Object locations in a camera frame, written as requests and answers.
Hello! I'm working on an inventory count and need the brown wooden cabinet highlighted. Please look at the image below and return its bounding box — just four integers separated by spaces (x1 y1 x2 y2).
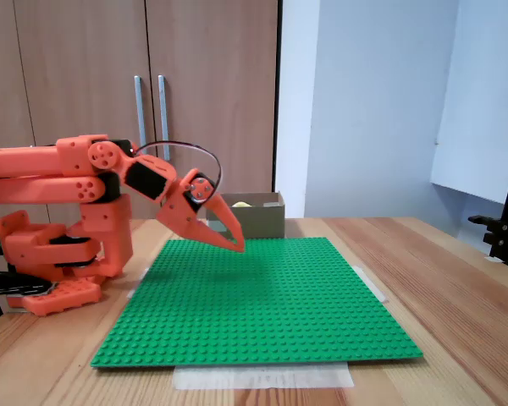
0 0 280 221

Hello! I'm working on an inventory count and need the long masking tape strip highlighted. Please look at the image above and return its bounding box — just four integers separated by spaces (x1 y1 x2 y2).
172 362 356 391

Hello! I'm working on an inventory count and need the white wall panel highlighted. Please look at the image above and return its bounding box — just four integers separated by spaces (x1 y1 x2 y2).
429 0 508 206

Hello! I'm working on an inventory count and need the thin servo cable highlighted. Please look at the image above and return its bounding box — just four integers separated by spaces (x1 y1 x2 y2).
129 140 224 205

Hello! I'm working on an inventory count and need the black camera stand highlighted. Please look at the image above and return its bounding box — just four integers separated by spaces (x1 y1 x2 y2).
467 126 508 266

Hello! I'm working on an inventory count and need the metal cabinet handle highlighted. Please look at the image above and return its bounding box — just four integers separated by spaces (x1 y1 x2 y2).
133 74 150 148
157 74 172 162

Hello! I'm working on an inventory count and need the short masking tape strip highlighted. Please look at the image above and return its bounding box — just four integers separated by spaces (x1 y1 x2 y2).
350 264 389 304
126 266 152 299

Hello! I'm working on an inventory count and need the green studded baseplate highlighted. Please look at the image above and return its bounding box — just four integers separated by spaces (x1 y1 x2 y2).
90 236 424 370

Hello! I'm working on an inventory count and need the brown cardboard box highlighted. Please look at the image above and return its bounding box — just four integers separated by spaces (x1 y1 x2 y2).
206 191 286 240

